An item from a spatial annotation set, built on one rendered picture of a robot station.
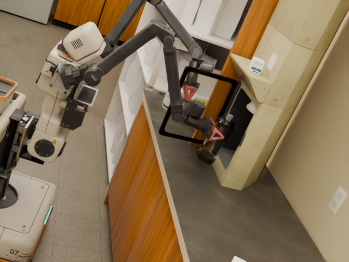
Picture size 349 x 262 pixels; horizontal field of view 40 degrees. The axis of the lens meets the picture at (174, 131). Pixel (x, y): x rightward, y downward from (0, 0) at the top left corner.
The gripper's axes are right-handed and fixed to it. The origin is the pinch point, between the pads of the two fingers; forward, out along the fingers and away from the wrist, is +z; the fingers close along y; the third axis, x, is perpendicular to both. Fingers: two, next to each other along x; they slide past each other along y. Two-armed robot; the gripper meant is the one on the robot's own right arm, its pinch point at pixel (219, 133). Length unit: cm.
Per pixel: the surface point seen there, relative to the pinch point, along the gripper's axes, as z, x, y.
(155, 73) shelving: -13, 15, 102
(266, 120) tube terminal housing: 9.6, -20.1, -14.1
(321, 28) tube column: 7, -67, -14
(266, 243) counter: 20, 19, -53
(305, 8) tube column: -3, -71, -10
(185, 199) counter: -14.3, 23.2, -34.1
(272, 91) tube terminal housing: 3.7, -33.6, -14.1
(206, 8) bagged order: 0, -38, 115
